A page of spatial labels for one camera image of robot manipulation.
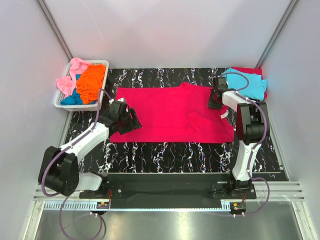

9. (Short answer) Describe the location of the folded cyan t shirt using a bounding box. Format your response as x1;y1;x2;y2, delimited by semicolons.
222;68;267;101

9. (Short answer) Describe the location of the black marble pattern mat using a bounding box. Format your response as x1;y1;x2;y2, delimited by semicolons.
63;67;289;181

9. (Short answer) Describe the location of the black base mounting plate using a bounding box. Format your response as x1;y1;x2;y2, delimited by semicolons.
79;173;257;205

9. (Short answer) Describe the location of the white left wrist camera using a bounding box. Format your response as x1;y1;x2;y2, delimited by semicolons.
108;97;127;105

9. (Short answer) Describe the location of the white plastic laundry basket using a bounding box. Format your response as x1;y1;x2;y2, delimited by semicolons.
53;57;109;112

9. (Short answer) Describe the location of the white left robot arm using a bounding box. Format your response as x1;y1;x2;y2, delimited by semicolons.
38;98;142;198

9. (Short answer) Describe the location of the light pink t shirt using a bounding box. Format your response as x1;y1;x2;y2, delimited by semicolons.
56;57;92;97

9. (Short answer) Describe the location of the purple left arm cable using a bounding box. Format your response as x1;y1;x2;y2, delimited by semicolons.
41;88;116;240

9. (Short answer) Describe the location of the folded red t shirt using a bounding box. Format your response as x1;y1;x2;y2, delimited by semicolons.
232;67;268;99

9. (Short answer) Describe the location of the orange t shirt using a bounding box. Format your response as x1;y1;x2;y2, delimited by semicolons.
76;64;106;105

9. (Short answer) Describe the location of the blue t shirt in basket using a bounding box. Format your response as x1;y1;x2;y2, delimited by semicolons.
56;76;83;106

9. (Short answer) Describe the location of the white slotted cable duct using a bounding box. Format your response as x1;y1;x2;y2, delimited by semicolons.
44;199;232;211

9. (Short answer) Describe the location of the magenta t shirt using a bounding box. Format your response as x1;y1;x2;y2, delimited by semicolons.
110;82;235;144

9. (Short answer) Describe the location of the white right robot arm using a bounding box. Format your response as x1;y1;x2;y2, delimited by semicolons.
208;76;270;199

